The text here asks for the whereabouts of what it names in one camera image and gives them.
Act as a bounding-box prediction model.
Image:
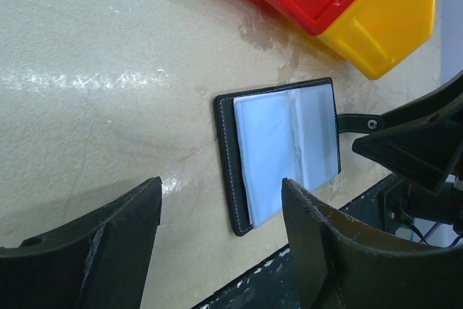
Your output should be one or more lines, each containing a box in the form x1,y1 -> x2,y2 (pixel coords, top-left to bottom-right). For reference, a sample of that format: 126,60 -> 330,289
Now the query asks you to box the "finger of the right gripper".
381,71 -> 462,129
352,106 -> 462,193

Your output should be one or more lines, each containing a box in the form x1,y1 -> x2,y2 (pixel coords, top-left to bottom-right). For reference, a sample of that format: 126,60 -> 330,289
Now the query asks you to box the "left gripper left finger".
1,177 -> 162,308

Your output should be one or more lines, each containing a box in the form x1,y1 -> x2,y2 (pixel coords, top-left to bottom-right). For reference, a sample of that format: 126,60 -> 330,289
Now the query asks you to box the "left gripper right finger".
282,179 -> 462,308

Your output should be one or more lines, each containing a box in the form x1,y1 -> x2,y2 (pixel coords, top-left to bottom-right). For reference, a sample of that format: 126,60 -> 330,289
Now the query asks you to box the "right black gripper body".
377,158 -> 462,237

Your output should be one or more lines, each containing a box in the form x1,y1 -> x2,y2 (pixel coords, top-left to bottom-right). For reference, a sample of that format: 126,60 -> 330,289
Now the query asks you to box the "yellow plastic bin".
318,0 -> 436,80

